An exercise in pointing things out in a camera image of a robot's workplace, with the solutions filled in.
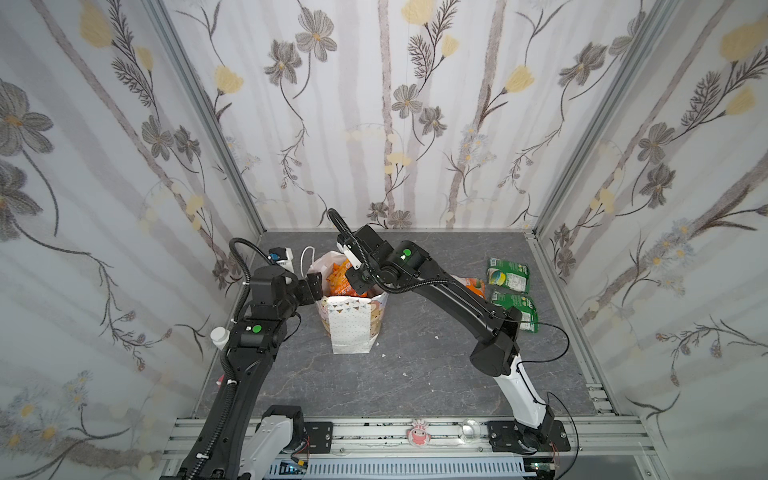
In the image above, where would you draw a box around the orange red snack packet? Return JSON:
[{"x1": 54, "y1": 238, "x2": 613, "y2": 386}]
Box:
[{"x1": 327, "y1": 260, "x2": 368, "y2": 298}]

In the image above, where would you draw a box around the white cartoon paper bag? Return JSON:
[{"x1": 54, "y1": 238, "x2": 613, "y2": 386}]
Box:
[{"x1": 299, "y1": 246, "x2": 389, "y2": 355}]

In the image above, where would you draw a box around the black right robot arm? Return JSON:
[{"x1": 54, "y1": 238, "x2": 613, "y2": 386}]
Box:
[{"x1": 327, "y1": 209, "x2": 579, "y2": 456}]

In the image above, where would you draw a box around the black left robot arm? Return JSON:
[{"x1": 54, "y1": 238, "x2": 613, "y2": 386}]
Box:
[{"x1": 168, "y1": 237, "x2": 323, "y2": 479}]

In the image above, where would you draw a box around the white cup at left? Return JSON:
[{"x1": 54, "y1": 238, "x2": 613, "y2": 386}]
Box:
[{"x1": 210, "y1": 327, "x2": 231, "y2": 352}]

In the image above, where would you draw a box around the orange snack packet back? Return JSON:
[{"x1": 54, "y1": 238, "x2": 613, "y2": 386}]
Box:
[{"x1": 455, "y1": 276, "x2": 486, "y2": 298}]

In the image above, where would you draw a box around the green snack packet upper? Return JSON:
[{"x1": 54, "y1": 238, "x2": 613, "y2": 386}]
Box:
[{"x1": 487, "y1": 258, "x2": 530, "y2": 294}]

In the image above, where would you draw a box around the green snack packet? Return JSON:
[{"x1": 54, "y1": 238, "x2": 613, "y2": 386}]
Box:
[
  {"x1": 487, "y1": 258, "x2": 530, "y2": 294},
  {"x1": 490, "y1": 291, "x2": 539, "y2": 333}
]

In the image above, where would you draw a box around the green snack packet lower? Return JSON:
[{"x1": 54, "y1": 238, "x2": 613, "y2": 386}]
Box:
[{"x1": 490, "y1": 291, "x2": 539, "y2": 333}]

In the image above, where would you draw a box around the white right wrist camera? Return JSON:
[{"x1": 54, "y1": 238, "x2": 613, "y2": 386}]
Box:
[{"x1": 336, "y1": 234, "x2": 363, "y2": 270}]

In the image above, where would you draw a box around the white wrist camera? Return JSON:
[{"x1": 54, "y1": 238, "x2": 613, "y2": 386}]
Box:
[
  {"x1": 268, "y1": 247, "x2": 295, "y2": 273},
  {"x1": 336, "y1": 234, "x2": 363, "y2": 270}
]

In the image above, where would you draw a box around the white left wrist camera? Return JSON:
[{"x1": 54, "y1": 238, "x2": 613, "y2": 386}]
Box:
[{"x1": 268, "y1": 247, "x2": 295, "y2": 273}]

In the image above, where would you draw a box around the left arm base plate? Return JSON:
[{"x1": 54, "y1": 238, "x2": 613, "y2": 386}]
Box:
[{"x1": 257, "y1": 419, "x2": 334, "y2": 456}]

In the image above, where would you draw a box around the white slotted cable duct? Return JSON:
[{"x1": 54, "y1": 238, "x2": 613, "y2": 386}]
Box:
[{"x1": 263, "y1": 457, "x2": 537, "y2": 479}]

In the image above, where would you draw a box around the aluminium front rail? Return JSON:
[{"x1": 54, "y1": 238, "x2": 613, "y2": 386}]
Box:
[{"x1": 161, "y1": 416, "x2": 655, "y2": 460}]

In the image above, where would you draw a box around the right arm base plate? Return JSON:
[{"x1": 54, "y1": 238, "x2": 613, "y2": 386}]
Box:
[{"x1": 486, "y1": 420, "x2": 572, "y2": 456}]

